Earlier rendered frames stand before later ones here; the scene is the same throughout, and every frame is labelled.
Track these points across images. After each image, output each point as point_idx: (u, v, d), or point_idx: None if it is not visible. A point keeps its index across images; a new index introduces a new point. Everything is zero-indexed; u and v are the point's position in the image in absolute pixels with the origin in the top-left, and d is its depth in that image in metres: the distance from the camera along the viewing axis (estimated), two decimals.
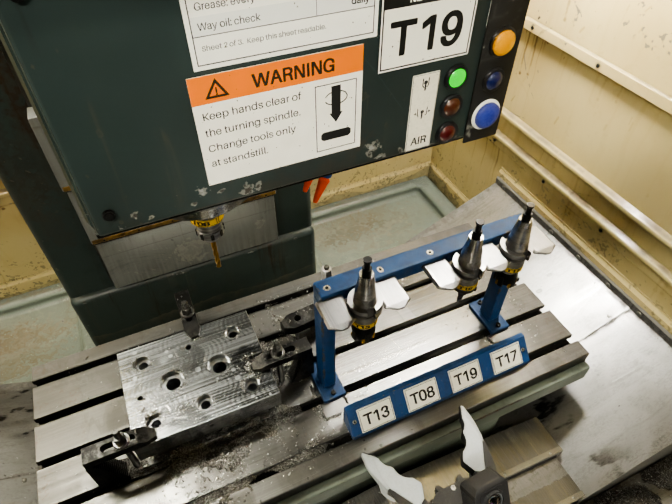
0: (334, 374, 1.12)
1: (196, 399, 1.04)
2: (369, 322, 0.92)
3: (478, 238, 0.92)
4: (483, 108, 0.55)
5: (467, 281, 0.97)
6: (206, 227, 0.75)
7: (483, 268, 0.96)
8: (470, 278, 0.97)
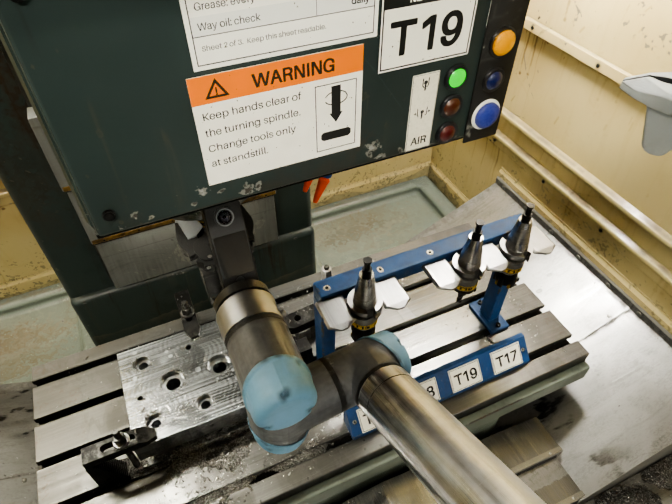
0: None
1: (196, 399, 1.04)
2: (369, 323, 0.92)
3: (478, 239, 0.92)
4: (483, 108, 0.55)
5: (467, 282, 0.97)
6: None
7: (483, 269, 0.96)
8: (470, 279, 0.97)
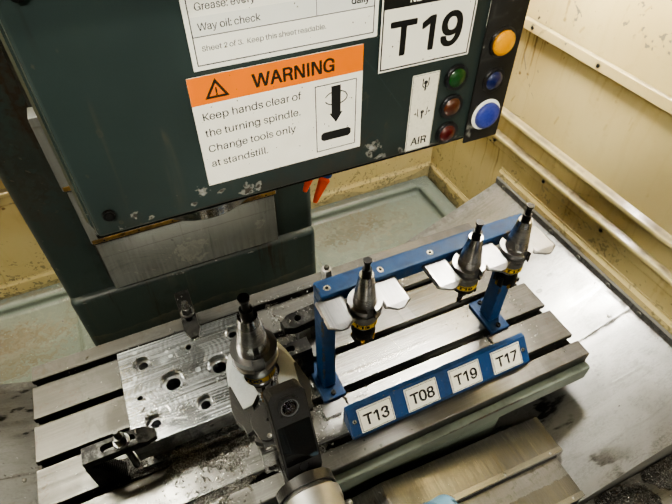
0: (334, 374, 1.12)
1: (196, 399, 1.04)
2: (369, 323, 0.92)
3: (478, 239, 0.92)
4: (483, 108, 0.55)
5: (467, 282, 0.97)
6: (258, 384, 0.71)
7: (483, 269, 0.96)
8: (470, 279, 0.97)
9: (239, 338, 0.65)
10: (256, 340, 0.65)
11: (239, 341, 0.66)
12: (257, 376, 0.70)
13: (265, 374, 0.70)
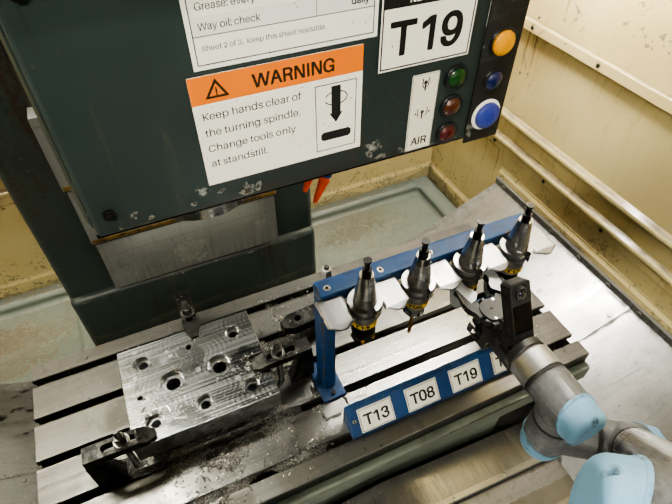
0: (334, 374, 1.12)
1: (196, 399, 1.04)
2: (369, 323, 0.92)
3: (479, 238, 0.92)
4: (483, 108, 0.55)
5: (468, 281, 0.97)
6: (418, 309, 0.97)
7: (484, 268, 0.96)
8: (471, 278, 0.97)
9: (415, 272, 0.91)
10: (427, 273, 0.91)
11: (414, 274, 0.91)
12: (420, 302, 0.95)
13: (425, 301, 0.96)
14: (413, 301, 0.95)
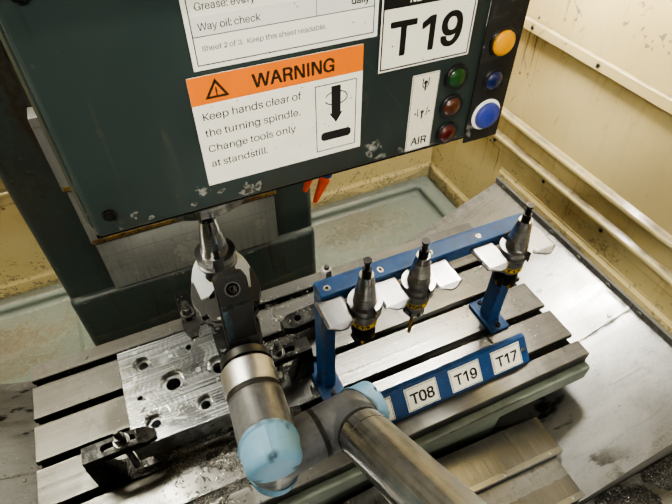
0: (334, 374, 1.12)
1: (196, 399, 1.04)
2: (369, 323, 0.92)
3: (206, 221, 0.76)
4: (483, 108, 0.55)
5: (209, 274, 0.81)
6: (418, 309, 0.97)
7: (226, 259, 0.80)
8: (212, 270, 0.81)
9: (415, 272, 0.91)
10: (427, 273, 0.91)
11: (414, 274, 0.91)
12: (420, 302, 0.95)
13: (425, 301, 0.96)
14: (413, 301, 0.95)
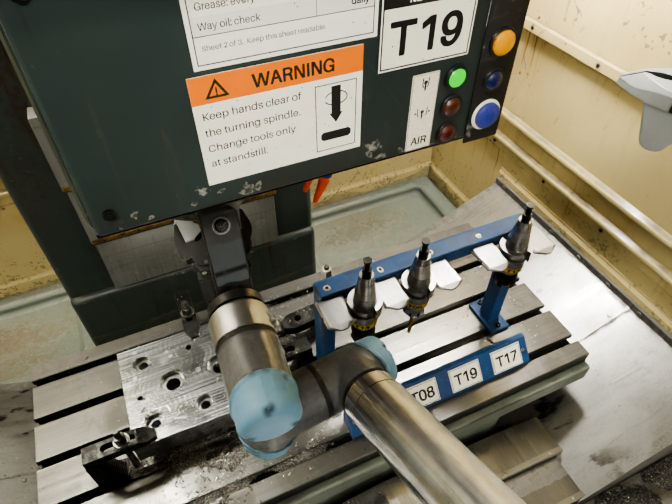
0: None
1: (196, 399, 1.04)
2: (369, 323, 0.92)
3: None
4: (483, 108, 0.55)
5: None
6: (418, 309, 0.97)
7: None
8: None
9: (415, 272, 0.91)
10: (427, 273, 0.91)
11: (414, 274, 0.91)
12: (420, 302, 0.95)
13: (425, 301, 0.96)
14: (413, 301, 0.95)
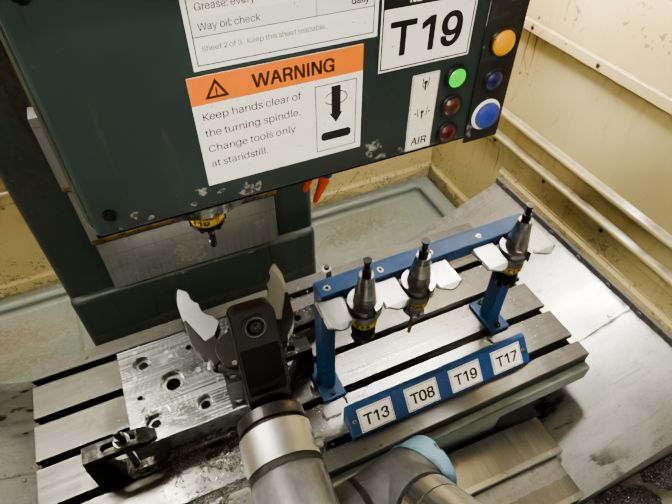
0: (334, 374, 1.12)
1: (196, 399, 1.04)
2: (369, 323, 0.92)
3: None
4: (483, 108, 0.55)
5: None
6: (418, 309, 0.97)
7: None
8: None
9: (415, 272, 0.91)
10: (427, 273, 0.91)
11: (414, 274, 0.91)
12: (420, 302, 0.95)
13: (425, 301, 0.96)
14: (413, 301, 0.95)
